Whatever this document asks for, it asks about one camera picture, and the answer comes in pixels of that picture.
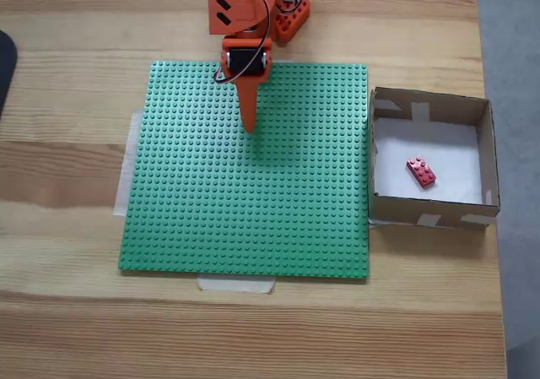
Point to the red lego block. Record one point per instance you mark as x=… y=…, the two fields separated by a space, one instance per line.
x=422 y=172

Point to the green lego baseplate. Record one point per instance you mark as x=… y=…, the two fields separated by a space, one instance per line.
x=211 y=185

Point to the brown cardboard box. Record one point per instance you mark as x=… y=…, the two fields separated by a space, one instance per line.
x=396 y=212

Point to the masking tape strip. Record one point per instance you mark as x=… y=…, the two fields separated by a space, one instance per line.
x=374 y=224
x=236 y=285
x=124 y=176

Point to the white paper sheet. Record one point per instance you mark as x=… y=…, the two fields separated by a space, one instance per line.
x=447 y=151

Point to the black rounded pad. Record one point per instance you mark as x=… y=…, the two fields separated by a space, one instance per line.
x=6 y=71

